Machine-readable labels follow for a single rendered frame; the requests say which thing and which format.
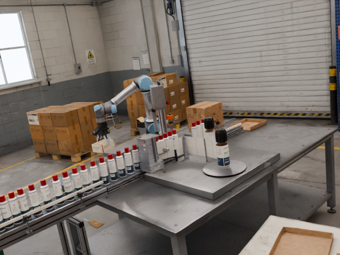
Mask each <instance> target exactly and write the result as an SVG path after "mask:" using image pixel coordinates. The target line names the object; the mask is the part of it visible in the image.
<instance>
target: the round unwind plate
mask: <svg viewBox="0 0 340 255"><path fill-rule="evenodd" d="M230 166H231V167H230V168H229V169H219V168H218V161H215V162H212V163H209V164H207V165H206V166H205V167H204V168H203V172H204V173H206V174H207V175H210V176H218V177H223V176H231V175H235V174H238V173H240V172H242V171H244V170H245V169H246V164H245V163H244V162H241V161H238V160H230Z"/></svg>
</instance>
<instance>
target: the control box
mask: <svg viewBox="0 0 340 255"><path fill-rule="evenodd" d="M149 88H150V94H151V100H152V107H153V108H154V110H160V109H165V108H166V101H165V95H164V88H163V86H162V85H160V86H158V85H156V84H153V85H150V86H149Z"/></svg>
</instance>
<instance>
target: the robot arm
mask: <svg viewBox="0 0 340 255"><path fill-rule="evenodd" d="M150 85H153V82H152V79H151V78H150V77H148V76H146V75H140V76H139V77H137V78H136V79H135V80H134V81H133V83H132V84H131V85H129V86H128V87H127V88H125V89H124V90H123V91H122V92H120V93H119V94H118V95H116V96H115V97H114V98H113V99H111V100H110V101H109V102H106V103H105V106H102V105H101V104H100V105H95V106H94V112H95V117H96V122H97V124H98V126H97V127H96V129H95V130H94V132H93V133H92V134H93V135H94V136H96V137H97V142H99V140H100V139H101V138H102V136H103V135H104V139H105V141H106V142H107V144H108V145H109V140H110V139H111V137H109V136H107V134H109V133H110V132H108V129H109V128H108V127H107V122H106V121H105V118H104V115H106V114H111V113H116V112H117V109H116V106H117V105H118V104H119V103H121V102H122V101H123V100H125V99H126V98H127V97H128V96H130V95H131V94H132V93H134V92H135V91H136V90H140V92H141V93H142V94H143V99H144V104H145V110H146V115H147V117H145V118H144V123H145V129H146V135H147V134H156V133H155V129H154V122H153V116H152V109H153V107H152V100H151V94H150V88H149V86H150ZM156 118H157V117H156ZM157 125H158V131H159V132H160V124H159V120H158V118H157ZM156 135H160V134H159V133H158V134H156Z"/></svg>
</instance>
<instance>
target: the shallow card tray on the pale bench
mask: <svg viewBox="0 0 340 255"><path fill-rule="evenodd" d="M333 234H334V233H330V232H323V231H316V230H309V229H302V228H293V227H282V229H281V231H280V232H279V234H278V236H277V238H276V240H275V242H274V244H273V246H272V248H271V250H270V252H269V254H268V255H330V251H331V247H332V243H333Z"/></svg>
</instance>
